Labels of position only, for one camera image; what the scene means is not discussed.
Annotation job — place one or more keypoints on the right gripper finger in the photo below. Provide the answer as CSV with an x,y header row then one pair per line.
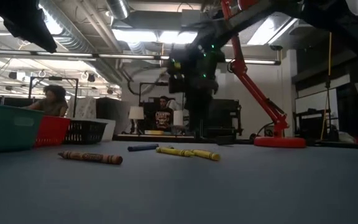
x,y
197,109

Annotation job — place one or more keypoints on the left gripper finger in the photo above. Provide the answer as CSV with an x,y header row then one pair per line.
x,y
39,37

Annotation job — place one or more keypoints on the blue crayon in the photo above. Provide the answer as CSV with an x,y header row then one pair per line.
x,y
143,147

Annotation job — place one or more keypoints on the brown crayon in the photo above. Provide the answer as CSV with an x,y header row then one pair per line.
x,y
90,157

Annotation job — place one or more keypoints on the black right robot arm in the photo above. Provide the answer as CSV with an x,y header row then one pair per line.
x,y
337,18

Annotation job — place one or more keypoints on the white table lamp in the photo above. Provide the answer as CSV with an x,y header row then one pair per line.
x,y
136,113
178,118

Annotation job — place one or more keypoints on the black equipment rack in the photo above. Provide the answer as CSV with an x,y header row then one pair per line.
x,y
225,118

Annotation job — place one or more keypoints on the person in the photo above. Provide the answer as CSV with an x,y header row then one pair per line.
x,y
163,115
53,102

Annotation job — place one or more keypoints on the yellow crayon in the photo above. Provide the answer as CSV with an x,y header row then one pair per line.
x,y
207,154
174,152

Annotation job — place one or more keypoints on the white patterned cover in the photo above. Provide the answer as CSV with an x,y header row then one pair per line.
x,y
85,107

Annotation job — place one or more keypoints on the red desk lamp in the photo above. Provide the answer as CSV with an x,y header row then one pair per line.
x,y
278,142

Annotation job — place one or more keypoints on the red plastic basket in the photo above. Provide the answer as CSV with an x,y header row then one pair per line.
x,y
53,130

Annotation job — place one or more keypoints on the teal plastic bin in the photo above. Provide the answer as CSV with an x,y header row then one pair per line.
x,y
8,130

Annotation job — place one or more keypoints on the black plastic basket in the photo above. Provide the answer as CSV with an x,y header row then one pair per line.
x,y
84,132

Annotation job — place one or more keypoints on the silver corrugated duct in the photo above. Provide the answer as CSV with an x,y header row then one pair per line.
x,y
73,34

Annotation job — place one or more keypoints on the black rig frame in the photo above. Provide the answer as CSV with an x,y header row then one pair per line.
x,y
53,78
148,84

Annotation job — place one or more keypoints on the silver ventilation duct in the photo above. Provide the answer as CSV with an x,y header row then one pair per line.
x,y
118,9

